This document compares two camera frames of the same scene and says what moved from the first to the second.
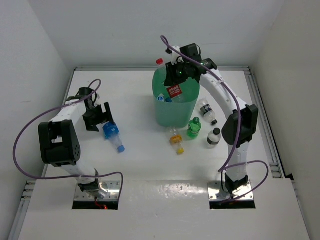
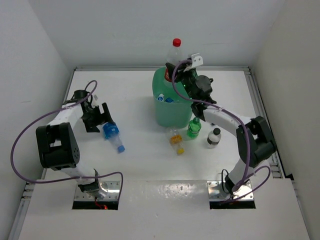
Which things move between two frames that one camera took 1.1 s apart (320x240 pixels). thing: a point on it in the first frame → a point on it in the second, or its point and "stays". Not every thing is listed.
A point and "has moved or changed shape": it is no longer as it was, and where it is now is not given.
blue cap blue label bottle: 111,133 stays
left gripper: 91,124 stays
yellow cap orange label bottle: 176,140 stays
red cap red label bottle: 175,92 has moved or changed shape
